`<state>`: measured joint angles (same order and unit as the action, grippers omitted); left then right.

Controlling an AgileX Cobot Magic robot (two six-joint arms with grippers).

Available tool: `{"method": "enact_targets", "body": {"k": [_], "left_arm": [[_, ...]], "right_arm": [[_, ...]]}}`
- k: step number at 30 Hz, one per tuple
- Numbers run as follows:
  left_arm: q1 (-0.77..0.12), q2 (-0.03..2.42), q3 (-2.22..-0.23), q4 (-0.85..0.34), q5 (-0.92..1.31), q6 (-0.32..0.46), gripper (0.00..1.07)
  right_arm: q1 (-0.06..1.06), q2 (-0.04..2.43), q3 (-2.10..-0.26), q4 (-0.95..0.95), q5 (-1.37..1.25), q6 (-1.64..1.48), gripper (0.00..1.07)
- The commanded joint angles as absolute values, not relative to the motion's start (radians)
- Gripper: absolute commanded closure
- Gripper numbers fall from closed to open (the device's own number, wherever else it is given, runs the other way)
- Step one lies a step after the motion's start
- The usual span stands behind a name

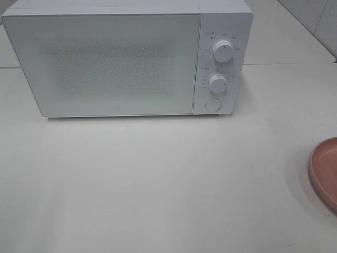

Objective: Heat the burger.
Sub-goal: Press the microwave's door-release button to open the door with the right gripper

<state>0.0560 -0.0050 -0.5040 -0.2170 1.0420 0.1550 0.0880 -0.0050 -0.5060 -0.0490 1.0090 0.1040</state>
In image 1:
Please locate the white microwave door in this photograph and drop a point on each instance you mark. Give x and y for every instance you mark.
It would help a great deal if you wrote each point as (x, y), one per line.
(106, 65)

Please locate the lower white timer knob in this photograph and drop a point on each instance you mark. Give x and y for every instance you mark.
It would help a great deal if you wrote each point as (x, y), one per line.
(218, 83)

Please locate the round white door button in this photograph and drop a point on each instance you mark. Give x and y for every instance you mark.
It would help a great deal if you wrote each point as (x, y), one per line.
(213, 104)

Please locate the pink round plate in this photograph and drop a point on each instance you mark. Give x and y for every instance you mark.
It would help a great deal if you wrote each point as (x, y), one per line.
(322, 172)

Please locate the white microwave oven body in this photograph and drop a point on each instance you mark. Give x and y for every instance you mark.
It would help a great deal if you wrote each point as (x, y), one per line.
(218, 19)

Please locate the upper white power knob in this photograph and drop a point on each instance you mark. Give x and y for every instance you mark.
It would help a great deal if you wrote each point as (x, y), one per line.
(223, 50)

